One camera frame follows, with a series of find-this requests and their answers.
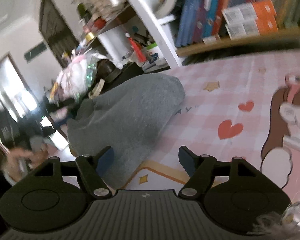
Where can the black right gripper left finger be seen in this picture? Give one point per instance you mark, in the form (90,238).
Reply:
(91,169)

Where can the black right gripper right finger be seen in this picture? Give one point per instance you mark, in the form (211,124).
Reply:
(200,170)

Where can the grey knit sweater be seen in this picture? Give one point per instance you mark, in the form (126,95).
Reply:
(129,118)

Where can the person's left hand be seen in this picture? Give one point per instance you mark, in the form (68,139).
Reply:
(19,162)

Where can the pink checkered cartoon table mat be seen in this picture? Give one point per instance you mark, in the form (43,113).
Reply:
(247,106)

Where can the pink plush in plastic bag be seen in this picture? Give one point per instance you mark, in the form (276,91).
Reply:
(75,80)

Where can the white tub green lid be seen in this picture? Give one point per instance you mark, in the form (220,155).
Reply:
(154,56)

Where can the red cone bottle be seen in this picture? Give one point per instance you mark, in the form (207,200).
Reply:
(137,48)

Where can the lower orange white box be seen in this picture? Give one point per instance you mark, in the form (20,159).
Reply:
(255,27)

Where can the orange white box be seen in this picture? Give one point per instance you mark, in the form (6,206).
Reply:
(249,11)
(255,27)

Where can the white wooden bookshelf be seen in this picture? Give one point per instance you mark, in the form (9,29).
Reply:
(161,17)

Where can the row of blue books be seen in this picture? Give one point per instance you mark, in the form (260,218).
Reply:
(199,19)

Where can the upper orange white box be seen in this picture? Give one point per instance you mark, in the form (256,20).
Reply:
(249,11)

